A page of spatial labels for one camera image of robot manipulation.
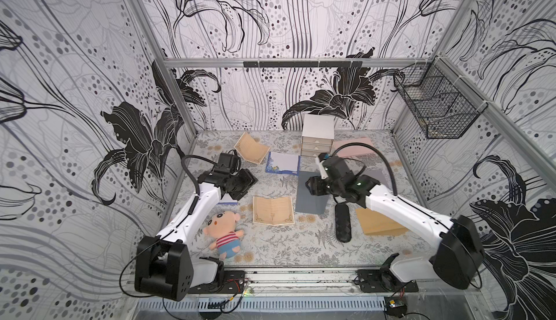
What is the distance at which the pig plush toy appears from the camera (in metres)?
0.77

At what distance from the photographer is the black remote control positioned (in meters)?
0.82

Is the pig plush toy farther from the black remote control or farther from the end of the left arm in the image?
the black remote control

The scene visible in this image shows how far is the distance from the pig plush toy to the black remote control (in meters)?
0.38

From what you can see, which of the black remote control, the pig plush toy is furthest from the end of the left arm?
the black remote control
